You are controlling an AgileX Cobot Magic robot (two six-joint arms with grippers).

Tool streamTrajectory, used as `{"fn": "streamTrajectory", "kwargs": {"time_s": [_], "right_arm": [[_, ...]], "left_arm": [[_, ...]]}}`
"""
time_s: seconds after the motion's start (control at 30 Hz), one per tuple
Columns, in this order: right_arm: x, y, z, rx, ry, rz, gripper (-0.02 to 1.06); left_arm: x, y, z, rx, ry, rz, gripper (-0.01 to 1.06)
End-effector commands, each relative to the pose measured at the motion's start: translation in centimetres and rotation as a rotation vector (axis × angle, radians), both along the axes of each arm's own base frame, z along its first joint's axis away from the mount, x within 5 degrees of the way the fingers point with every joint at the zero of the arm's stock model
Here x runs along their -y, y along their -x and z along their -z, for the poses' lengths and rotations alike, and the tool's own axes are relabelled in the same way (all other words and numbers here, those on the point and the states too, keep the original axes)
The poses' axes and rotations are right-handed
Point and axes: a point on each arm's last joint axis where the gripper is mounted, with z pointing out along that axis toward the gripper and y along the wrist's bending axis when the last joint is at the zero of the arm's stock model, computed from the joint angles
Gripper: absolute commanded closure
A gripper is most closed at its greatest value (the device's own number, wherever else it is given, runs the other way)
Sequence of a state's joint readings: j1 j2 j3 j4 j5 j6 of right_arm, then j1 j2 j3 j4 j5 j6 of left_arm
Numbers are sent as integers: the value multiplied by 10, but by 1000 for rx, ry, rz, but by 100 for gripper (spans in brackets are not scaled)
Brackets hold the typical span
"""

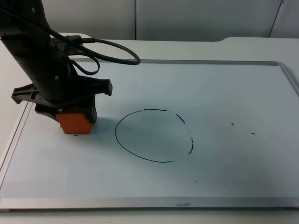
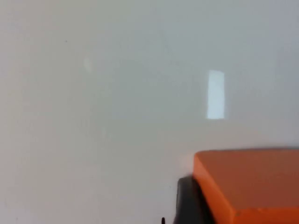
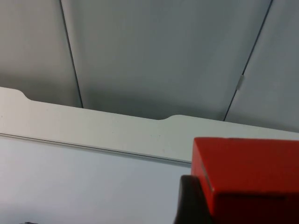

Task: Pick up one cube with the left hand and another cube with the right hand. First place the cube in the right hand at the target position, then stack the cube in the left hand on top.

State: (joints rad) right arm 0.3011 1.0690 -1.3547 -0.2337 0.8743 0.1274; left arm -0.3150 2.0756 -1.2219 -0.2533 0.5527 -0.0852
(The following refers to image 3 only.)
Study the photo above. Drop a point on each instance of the grey-framed whiteboard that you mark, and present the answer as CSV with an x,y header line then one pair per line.
x,y
70,177

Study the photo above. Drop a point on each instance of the red cube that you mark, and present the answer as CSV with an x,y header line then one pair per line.
x,y
247,172

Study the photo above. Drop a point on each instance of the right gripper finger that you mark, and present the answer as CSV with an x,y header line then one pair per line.
x,y
190,203

